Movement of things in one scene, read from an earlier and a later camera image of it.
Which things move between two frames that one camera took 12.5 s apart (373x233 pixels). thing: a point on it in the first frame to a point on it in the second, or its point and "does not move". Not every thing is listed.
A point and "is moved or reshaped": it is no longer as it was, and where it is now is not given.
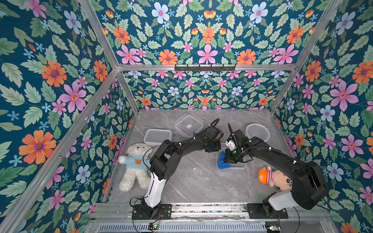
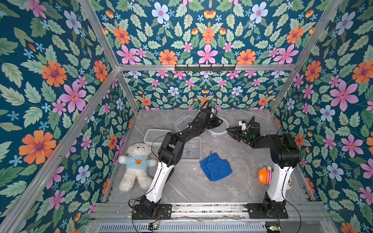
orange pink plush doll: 277,178 does not move
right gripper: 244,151 to 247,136
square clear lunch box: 236,166 to 192,150
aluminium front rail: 124,211 does not move
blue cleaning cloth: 221,163 is moved or reshaped
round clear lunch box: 258,130 is moved or reshaped
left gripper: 217,148 to 215,123
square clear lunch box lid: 187,124 does not move
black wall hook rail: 204,68 does not move
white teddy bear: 137,163 does not move
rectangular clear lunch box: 157,137 does not move
